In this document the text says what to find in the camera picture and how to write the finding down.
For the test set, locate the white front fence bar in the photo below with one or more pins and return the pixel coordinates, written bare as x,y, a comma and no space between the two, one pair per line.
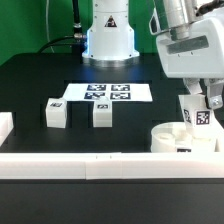
95,166

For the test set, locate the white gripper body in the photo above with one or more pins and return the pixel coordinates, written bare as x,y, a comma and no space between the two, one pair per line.
201,55

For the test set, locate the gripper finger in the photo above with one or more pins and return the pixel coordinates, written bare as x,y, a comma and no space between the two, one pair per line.
192,85
215,88

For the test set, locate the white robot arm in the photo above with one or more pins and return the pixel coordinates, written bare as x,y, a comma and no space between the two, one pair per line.
110,39

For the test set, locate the white fence bar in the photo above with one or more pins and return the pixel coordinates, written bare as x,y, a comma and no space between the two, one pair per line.
95,166
6,125

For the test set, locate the white marker sheet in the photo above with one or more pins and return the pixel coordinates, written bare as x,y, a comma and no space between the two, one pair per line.
114,92

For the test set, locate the white left fence bar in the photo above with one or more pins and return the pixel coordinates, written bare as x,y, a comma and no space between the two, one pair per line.
6,125

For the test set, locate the white round stool seat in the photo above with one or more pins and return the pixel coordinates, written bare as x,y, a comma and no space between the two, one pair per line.
173,137

